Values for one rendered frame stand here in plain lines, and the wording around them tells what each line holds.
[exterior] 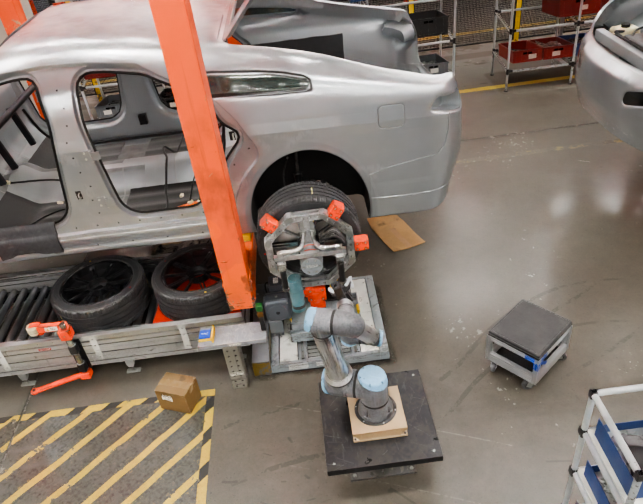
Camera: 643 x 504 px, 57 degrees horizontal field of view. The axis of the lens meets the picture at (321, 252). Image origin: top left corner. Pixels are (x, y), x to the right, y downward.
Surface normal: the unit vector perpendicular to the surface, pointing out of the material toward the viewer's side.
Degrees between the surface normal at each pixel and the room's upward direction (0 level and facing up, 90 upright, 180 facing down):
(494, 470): 0
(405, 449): 0
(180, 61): 90
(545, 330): 0
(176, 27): 90
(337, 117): 90
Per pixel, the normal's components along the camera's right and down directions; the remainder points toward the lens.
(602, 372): -0.11, -0.80
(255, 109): 0.05, 0.44
